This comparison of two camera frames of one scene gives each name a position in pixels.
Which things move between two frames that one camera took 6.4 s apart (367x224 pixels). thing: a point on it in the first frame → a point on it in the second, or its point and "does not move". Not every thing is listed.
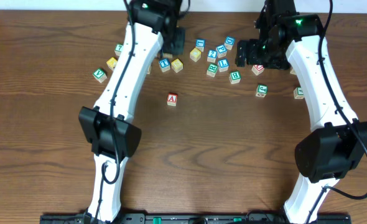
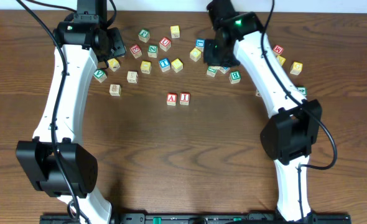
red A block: [171, 99] does not move
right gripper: [252, 45] → [211, 56]
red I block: [168, 55] → [184, 98]
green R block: [212, 70] does not move
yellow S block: [176, 65] does not move
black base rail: [143, 218] does not move
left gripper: [178, 46] → [119, 48]
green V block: [99, 74] does not move
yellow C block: [195, 55] does not move
